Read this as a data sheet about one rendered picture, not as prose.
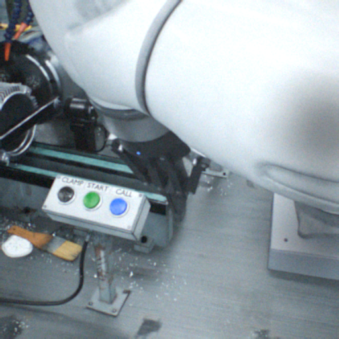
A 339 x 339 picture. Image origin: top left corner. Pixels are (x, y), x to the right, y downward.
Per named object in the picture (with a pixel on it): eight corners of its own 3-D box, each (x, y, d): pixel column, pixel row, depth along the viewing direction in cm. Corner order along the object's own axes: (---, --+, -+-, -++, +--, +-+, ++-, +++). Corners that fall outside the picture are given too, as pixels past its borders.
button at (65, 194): (57, 203, 79) (53, 198, 77) (64, 188, 80) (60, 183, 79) (73, 206, 78) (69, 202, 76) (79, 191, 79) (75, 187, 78)
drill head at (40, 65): (-25, 130, 130) (-48, 44, 117) (53, 81, 162) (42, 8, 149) (49, 145, 123) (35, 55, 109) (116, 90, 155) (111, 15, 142)
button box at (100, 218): (51, 220, 82) (39, 208, 77) (67, 185, 85) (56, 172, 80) (138, 242, 77) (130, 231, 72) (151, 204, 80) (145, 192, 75)
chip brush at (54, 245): (3, 236, 109) (2, 233, 109) (18, 224, 113) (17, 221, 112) (73, 263, 101) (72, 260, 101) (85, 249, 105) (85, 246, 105)
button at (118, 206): (109, 216, 76) (106, 211, 74) (115, 200, 77) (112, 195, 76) (125, 220, 75) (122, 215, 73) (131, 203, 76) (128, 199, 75)
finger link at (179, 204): (175, 173, 60) (180, 175, 60) (183, 196, 66) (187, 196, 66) (168, 193, 59) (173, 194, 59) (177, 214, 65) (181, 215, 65)
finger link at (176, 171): (165, 124, 51) (177, 126, 51) (181, 172, 61) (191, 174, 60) (153, 155, 49) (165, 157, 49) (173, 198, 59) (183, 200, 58)
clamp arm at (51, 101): (53, 104, 125) (-8, 148, 105) (51, 95, 123) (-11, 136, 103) (63, 106, 124) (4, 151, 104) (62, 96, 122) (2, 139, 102)
